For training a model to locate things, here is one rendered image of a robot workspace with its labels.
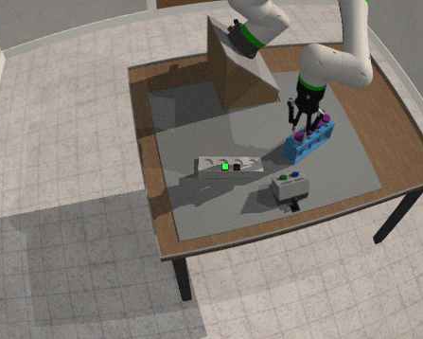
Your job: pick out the grey flat mat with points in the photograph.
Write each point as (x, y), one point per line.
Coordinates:
(189, 122)

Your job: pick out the grey button panel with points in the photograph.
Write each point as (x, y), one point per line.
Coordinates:
(289, 187)

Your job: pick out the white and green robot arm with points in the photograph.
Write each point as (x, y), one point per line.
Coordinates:
(318, 63)

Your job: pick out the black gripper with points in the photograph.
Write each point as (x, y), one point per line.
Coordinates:
(308, 108)

